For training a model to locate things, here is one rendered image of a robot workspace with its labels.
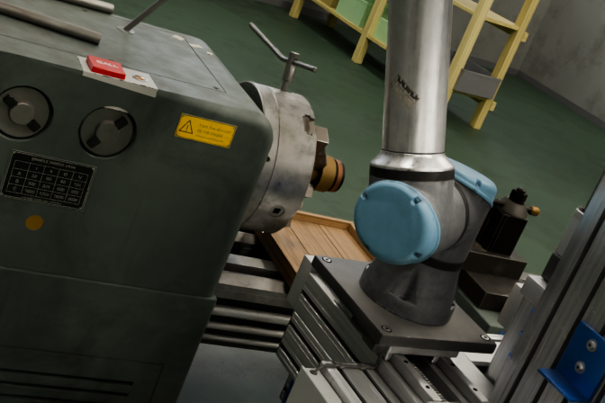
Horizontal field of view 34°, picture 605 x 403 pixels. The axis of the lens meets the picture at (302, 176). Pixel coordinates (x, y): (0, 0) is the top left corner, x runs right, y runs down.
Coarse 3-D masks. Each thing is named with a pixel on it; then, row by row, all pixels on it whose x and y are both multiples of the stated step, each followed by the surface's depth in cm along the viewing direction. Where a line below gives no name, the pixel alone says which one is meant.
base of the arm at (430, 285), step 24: (384, 264) 147; (408, 264) 145; (432, 264) 144; (456, 264) 146; (384, 288) 146; (408, 288) 146; (432, 288) 145; (456, 288) 151; (408, 312) 145; (432, 312) 146
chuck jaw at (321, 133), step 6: (306, 120) 207; (306, 126) 206; (312, 126) 207; (312, 132) 206; (318, 132) 208; (324, 132) 209; (318, 138) 208; (324, 138) 209; (318, 144) 208; (324, 144) 209; (318, 150) 211; (324, 150) 213; (318, 156) 212; (324, 156) 213; (318, 162) 215; (324, 162) 216; (318, 168) 217
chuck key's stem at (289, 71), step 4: (292, 52) 211; (292, 56) 211; (296, 56) 211; (288, 60) 212; (292, 60) 211; (288, 64) 212; (292, 64) 211; (288, 68) 212; (292, 68) 212; (284, 72) 212; (288, 72) 212; (292, 72) 212; (284, 76) 212; (288, 76) 212; (292, 76) 212; (284, 80) 212; (288, 80) 212; (292, 80) 213; (284, 84) 212; (288, 84) 213; (284, 88) 212
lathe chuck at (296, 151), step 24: (288, 96) 209; (288, 120) 203; (312, 120) 207; (288, 144) 201; (312, 144) 204; (288, 168) 201; (312, 168) 203; (288, 192) 202; (264, 216) 205; (288, 216) 206
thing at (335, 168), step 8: (328, 160) 219; (336, 160) 222; (328, 168) 218; (336, 168) 220; (344, 168) 221; (312, 176) 218; (320, 176) 218; (328, 176) 218; (336, 176) 220; (344, 176) 221; (320, 184) 219; (328, 184) 219; (336, 184) 220
